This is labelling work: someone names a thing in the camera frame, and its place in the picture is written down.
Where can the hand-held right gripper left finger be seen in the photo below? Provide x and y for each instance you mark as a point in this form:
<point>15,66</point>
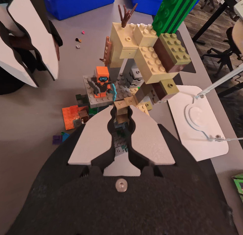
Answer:
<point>91,143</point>

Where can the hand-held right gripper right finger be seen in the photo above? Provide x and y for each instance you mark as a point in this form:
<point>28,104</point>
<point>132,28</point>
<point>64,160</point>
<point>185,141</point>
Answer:
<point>151,143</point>

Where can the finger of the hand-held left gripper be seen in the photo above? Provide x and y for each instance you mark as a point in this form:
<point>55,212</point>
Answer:
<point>13,67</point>
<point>38,35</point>

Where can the brown toy brick chest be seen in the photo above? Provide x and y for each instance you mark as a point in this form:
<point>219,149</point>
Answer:
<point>83,116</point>

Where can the zombie toy brick figure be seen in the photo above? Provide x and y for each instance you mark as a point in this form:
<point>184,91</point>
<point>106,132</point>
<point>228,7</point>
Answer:
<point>58,139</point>

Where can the toy brick cave building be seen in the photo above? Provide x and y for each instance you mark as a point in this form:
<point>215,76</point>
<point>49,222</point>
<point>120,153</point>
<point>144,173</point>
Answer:
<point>144,54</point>

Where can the person's left hand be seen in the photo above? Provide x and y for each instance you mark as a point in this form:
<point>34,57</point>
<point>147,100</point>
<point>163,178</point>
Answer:
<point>20,42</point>

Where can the black quilted cushion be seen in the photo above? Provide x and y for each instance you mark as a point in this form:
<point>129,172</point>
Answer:
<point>9,83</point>

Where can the blue plastic bin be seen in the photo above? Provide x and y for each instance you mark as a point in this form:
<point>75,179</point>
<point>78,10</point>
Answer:
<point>146,1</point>
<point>76,3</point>

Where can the small dark orange toy pieces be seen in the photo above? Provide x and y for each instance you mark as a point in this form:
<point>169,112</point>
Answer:
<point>78,39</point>

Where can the white stand with pole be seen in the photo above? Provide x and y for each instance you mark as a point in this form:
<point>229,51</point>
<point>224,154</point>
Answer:
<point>199,143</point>

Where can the orange toy brick figure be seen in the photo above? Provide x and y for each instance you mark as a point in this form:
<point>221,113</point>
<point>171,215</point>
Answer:
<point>102,77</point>

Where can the black office chair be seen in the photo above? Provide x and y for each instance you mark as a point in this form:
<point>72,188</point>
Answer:
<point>227,48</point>

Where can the black metal frame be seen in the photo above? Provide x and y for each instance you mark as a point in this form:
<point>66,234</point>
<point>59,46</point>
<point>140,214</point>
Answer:
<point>212,16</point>

